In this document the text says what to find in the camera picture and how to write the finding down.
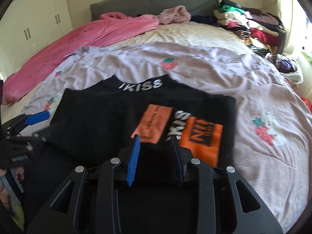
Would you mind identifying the person's left hand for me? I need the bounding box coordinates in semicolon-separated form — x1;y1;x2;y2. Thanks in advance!
1;167;24;217

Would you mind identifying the pink fleece blanket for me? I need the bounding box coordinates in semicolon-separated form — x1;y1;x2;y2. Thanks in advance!
2;12;159;105

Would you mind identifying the white window curtain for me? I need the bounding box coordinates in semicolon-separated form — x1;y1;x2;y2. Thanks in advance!
277;0;311;60

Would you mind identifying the cream built-in wardrobe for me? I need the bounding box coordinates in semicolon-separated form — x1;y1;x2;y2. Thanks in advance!
1;0;73;79

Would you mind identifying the black KISS shirt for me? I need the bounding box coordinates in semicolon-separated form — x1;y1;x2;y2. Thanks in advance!
23;74;237;176

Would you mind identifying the lilac strawberry quilt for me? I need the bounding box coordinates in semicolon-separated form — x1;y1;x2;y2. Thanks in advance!
23;42;311;233

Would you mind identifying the mauve fuzzy garment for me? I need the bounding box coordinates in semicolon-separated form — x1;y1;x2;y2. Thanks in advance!
158;5;191;25

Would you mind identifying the red plastic bag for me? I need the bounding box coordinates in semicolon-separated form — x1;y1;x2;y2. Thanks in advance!
301;97;312;113

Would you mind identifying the grey quilted headboard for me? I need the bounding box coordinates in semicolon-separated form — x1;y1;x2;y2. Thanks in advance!
90;0;219;21

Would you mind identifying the beige bed sheet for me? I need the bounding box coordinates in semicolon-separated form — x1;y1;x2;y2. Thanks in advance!
1;24;249;121

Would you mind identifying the pile of folded clothes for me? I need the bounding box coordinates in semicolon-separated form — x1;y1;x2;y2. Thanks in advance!
190;0;287;57

